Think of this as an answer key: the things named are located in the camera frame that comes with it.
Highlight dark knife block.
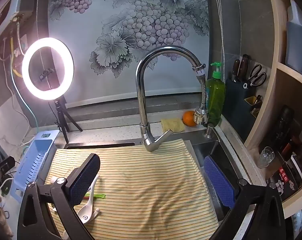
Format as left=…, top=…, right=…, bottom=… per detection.
left=225, top=79, right=264, bottom=140

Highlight black tripod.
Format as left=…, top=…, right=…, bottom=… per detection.
left=49, top=97, right=83, bottom=143

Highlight steel sink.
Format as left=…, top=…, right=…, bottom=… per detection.
left=191, top=140, right=244, bottom=220

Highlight green dish soap bottle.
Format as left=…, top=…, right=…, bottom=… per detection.
left=205, top=62, right=226, bottom=127

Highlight orange fruit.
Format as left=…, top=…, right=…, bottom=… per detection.
left=183, top=111, right=198, bottom=127

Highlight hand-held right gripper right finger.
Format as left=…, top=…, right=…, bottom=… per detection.
left=203, top=155, right=287, bottom=240

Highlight black and red box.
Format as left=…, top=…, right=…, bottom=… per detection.
left=266, top=155, right=302, bottom=193

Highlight clear drinking glass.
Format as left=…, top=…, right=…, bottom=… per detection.
left=256, top=147, right=275, bottom=168

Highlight black kitchen scissors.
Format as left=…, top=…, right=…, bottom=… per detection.
left=248, top=64, right=267, bottom=87

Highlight green utensil cup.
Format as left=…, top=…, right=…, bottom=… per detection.
left=244, top=95, right=264, bottom=118

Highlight black bottle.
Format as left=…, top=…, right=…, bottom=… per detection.
left=271, top=105, right=295, bottom=155

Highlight dark-handled kitchen knife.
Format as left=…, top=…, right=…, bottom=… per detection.
left=232, top=59, right=241, bottom=83
left=240, top=54, right=249, bottom=82

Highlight white water heater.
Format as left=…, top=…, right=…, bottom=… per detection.
left=0, top=0, right=32, bottom=43

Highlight white bead chain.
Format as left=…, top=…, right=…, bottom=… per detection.
left=215, top=0, right=226, bottom=80

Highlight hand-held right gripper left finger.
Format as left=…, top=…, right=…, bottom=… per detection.
left=17, top=153, right=101, bottom=240

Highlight yellow striped cloth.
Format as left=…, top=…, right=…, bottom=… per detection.
left=44, top=139, right=220, bottom=240

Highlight steel sink knob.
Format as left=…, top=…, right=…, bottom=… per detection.
left=204, top=124, right=215, bottom=138

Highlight green cable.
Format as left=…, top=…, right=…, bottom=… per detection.
left=11, top=62, right=40, bottom=133

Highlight chrome faucet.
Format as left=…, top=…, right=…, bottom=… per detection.
left=135, top=45, right=206, bottom=152

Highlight wooden shelf unit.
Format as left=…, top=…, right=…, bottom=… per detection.
left=243, top=0, right=302, bottom=220

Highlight yellow dish sponge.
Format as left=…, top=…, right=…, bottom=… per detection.
left=161, top=118, right=186, bottom=133

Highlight green plastic spoon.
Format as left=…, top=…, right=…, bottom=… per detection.
left=84, top=193, right=106, bottom=201

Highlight blue and white container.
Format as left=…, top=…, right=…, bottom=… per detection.
left=285, top=0, right=302, bottom=77

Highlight grape print roller blind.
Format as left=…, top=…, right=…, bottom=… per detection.
left=48, top=0, right=210, bottom=103

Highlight blue plastic basket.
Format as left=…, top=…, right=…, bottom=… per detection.
left=9, top=131, right=60, bottom=207

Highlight white cable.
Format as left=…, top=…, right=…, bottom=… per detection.
left=4, top=62, right=36, bottom=150

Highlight chrome flexible faucet sprayer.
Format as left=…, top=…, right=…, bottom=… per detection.
left=193, top=64, right=211, bottom=127

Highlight white ring light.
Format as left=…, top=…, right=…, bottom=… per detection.
left=22, top=37, right=74, bottom=100

